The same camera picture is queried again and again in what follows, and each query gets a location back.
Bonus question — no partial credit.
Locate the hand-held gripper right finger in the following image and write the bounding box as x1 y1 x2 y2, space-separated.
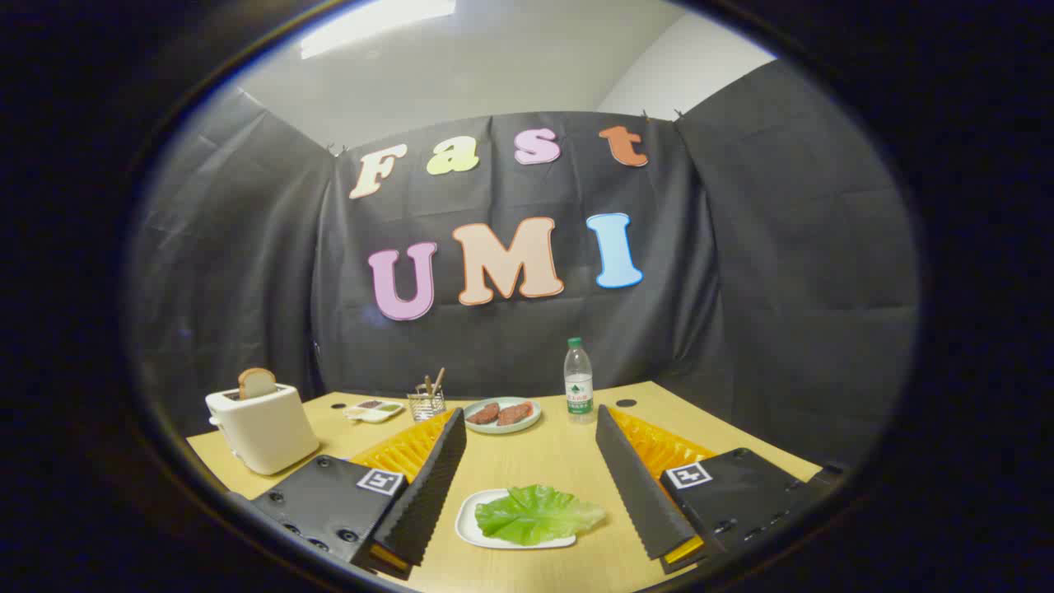
595 404 846 576

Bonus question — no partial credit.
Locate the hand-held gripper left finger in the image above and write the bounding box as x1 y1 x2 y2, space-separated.
247 408 468 581

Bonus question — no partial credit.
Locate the green lettuce leaf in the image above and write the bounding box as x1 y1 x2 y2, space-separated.
475 484 606 546

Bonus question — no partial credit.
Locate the toast bread slice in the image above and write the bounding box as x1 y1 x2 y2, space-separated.
238 367 277 401

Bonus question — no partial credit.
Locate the white square plate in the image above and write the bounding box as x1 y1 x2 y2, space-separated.
455 488 577 550

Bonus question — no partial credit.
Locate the white divided condiment dish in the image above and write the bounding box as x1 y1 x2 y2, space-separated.
344 399 406 424

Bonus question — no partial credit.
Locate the pale green round plate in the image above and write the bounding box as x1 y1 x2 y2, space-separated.
463 397 543 435

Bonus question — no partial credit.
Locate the clear water bottle green cap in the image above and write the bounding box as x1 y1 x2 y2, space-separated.
564 337 595 424

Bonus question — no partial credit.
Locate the white toaster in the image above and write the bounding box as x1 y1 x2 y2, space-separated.
205 383 320 476

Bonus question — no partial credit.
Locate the black backdrop cloth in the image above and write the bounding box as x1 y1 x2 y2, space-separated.
128 59 919 470

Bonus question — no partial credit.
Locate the wire mesh utensil holder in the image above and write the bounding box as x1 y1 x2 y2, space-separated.
407 387 447 423

